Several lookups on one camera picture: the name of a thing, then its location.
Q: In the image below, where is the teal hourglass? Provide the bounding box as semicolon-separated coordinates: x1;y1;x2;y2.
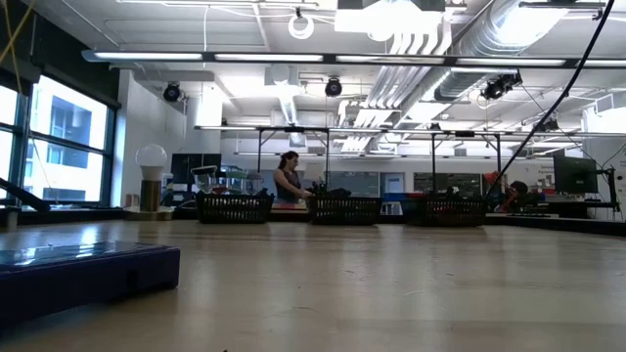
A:
223;169;249;196

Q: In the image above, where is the person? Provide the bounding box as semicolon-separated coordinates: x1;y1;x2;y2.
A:
272;150;313;204

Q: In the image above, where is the black plastic basket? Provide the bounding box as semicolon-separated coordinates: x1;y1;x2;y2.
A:
403;195;489;228
195;189;276;225
306;194;382;226

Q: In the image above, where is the blue storage bin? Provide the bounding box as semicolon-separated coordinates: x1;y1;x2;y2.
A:
380;192;417;216

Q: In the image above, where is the long LED light bar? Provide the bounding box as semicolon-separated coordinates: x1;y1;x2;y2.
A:
80;47;626;68

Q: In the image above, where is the black monitor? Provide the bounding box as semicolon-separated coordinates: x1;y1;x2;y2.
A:
553;154;600;196
170;153;223;186

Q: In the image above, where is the light bulb table lamp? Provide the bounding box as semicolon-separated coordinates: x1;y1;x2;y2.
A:
124;143;176;221

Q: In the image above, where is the red desk lamp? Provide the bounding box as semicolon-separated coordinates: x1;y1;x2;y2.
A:
483;169;514;197

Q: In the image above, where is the black ceiling-mounted device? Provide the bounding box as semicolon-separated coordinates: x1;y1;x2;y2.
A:
480;70;524;102

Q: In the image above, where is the plain purple timer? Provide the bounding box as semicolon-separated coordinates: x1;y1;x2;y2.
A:
0;239;182;327

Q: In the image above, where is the large window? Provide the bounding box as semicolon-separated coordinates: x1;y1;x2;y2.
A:
0;72;117;209

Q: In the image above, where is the black metal rig frame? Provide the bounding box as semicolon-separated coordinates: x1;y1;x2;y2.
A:
254;124;504;198

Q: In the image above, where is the white ring light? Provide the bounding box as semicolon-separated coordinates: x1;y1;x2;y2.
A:
287;13;316;41

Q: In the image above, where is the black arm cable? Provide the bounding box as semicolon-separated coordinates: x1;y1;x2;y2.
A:
486;0;616;197

